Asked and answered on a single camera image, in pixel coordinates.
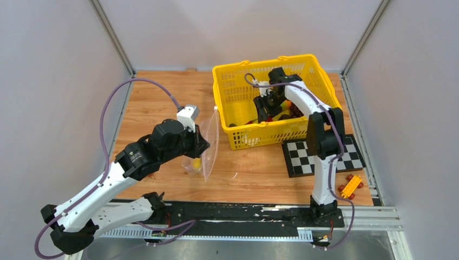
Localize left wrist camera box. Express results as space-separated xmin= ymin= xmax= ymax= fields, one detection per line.
xmin=176 ymin=105 xmax=200 ymax=133

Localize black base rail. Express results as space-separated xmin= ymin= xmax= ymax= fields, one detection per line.
xmin=102 ymin=201 xmax=402 ymax=242

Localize yellow toy food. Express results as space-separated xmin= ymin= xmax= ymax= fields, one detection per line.
xmin=191 ymin=158 xmax=202 ymax=171

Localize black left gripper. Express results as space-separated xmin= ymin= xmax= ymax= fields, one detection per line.
xmin=161 ymin=122 xmax=211 ymax=164

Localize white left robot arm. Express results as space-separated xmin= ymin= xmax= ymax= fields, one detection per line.
xmin=41 ymin=119 xmax=210 ymax=255

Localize black white checkerboard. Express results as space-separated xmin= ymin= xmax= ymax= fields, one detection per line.
xmin=281 ymin=134 xmax=367 ymax=179

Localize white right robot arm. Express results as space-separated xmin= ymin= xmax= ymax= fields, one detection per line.
xmin=247 ymin=67 xmax=345 ymax=226

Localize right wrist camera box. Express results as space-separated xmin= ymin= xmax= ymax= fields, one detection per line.
xmin=252 ymin=80 xmax=272 ymax=98

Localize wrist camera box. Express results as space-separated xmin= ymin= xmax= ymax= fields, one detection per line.
xmin=252 ymin=80 xmax=272 ymax=98
xmin=176 ymin=105 xmax=200 ymax=133

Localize clear zip top bag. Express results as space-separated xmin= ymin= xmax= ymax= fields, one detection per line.
xmin=181 ymin=106 xmax=219 ymax=182

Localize yellow plastic basket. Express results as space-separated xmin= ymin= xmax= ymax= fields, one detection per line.
xmin=212 ymin=54 xmax=341 ymax=150

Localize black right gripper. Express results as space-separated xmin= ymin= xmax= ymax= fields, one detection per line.
xmin=254 ymin=92 xmax=287 ymax=124

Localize dark toy grapes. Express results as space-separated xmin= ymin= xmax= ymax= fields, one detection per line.
xmin=290 ymin=102 xmax=304 ymax=118

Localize yellow toy block car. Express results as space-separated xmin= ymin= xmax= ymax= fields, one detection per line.
xmin=338 ymin=174 xmax=364 ymax=200

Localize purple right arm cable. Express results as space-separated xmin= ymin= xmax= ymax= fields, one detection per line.
xmin=244 ymin=73 xmax=356 ymax=251

